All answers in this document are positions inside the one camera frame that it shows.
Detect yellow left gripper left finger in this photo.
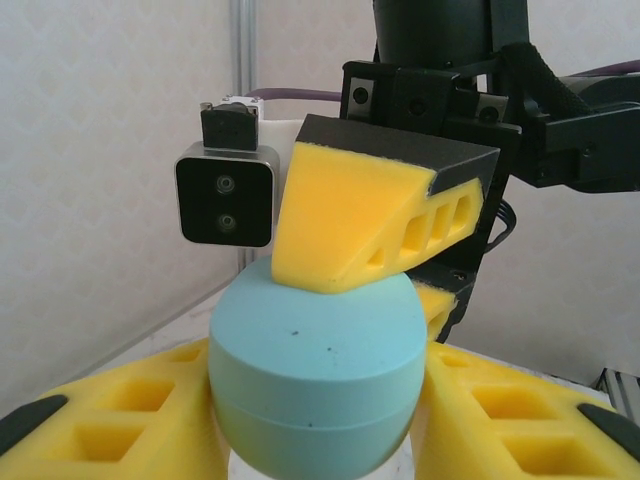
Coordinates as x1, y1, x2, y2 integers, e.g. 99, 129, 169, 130
0, 337, 230, 480

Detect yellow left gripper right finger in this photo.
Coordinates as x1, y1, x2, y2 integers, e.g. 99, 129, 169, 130
410, 341, 640, 480

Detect teal earbud charging case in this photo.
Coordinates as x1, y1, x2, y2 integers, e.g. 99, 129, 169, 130
208, 256, 430, 480

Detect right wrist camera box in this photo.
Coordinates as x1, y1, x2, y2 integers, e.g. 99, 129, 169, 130
172, 93, 301, 250

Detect wide aluminium mounting rail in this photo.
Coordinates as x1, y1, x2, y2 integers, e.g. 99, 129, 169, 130
594, 367, 640, 404

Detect aluminium frame corner post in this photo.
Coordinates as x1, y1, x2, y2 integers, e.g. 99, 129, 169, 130
230, 0, 257, 269

